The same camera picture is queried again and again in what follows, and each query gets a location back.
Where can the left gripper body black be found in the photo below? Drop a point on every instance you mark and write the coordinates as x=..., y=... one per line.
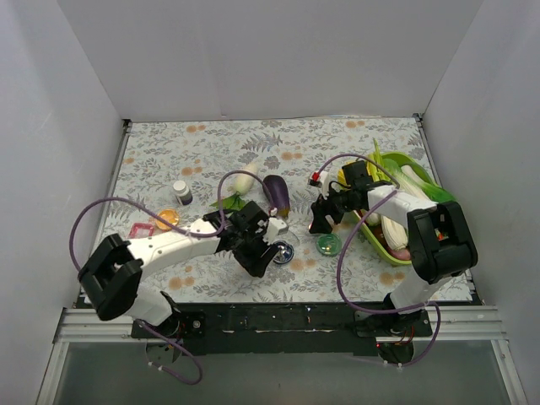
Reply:
x=251, y=251

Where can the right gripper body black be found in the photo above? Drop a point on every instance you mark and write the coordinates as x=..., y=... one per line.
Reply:
x=329, y=207

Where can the blue round pill box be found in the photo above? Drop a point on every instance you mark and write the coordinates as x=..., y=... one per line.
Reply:
x=285, y=253

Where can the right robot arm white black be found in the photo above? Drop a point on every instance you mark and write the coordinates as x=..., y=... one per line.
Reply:
x=440, y=244

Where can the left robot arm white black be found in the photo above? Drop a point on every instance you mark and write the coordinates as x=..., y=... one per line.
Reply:
x=112, y=277

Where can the celery stalks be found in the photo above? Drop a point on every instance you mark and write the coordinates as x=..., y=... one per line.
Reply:
x=378, y=168

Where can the green round pill box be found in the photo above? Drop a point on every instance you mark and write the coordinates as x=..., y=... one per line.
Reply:
x=329, y=245

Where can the purple eggplant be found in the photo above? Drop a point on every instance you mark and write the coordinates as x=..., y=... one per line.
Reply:
x=278, y=192

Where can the green vegetable basket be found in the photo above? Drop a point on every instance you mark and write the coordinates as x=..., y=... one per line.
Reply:
x=401, y=257

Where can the white radish with leaves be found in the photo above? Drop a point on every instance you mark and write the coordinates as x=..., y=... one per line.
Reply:
x=242, y=185

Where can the napa cabbage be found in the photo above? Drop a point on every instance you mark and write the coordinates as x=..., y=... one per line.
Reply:
x=395, y=235
x=410, y=182

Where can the orange round pill box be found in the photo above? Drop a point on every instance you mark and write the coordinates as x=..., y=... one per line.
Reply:
x=167, y=216

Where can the white blue pill bottle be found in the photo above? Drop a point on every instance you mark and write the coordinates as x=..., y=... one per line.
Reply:
x=182, y=192

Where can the green bok choy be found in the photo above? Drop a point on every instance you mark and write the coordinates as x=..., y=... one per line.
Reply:
x=436, y=193

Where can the floral table mat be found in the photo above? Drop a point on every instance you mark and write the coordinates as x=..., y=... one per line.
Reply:
x=205, y=155

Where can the pink rectangular pill box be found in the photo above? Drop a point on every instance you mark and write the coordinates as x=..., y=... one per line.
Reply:
x=141, y=230

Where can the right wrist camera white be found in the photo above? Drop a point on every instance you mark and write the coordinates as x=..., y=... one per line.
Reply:
x=321, y=181

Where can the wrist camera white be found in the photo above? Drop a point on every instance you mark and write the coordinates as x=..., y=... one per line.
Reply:
x=321, y=181
x=275, y=228

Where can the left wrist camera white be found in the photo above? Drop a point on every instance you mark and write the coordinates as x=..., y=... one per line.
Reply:
x=275, y=228

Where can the black front rail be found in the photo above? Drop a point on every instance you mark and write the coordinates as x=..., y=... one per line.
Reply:
x=298, y=328

